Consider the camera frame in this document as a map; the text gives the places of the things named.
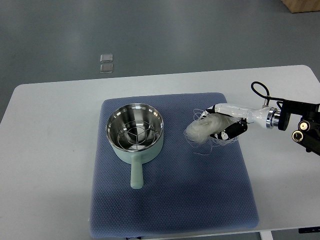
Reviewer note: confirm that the upper metal floor plate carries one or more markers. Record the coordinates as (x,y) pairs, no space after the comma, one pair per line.
(106,57)

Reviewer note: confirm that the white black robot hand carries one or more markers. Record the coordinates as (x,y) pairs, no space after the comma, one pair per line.
(240,117)

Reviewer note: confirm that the wire steaming rack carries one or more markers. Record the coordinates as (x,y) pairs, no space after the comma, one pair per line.
(135,133)

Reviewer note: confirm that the wooden box corner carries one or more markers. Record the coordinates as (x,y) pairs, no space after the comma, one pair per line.
(302,6)

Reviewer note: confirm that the metal floor plate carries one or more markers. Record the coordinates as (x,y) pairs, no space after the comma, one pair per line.
(106,57)
(107,68)

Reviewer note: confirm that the black table control panel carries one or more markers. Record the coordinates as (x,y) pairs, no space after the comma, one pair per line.
(308,230)

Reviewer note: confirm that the lower metal floor plate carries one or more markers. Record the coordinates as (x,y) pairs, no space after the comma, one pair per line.
(107,68)

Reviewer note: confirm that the mint green steel pot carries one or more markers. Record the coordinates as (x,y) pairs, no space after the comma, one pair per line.
(136,156)

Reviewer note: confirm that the white vermicelli bundle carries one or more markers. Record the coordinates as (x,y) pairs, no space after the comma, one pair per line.
(198,132)

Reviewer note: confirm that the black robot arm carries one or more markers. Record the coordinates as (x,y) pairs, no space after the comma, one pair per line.
(279,112)

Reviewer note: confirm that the blue quilted mat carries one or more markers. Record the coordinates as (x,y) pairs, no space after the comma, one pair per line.
(186,189)

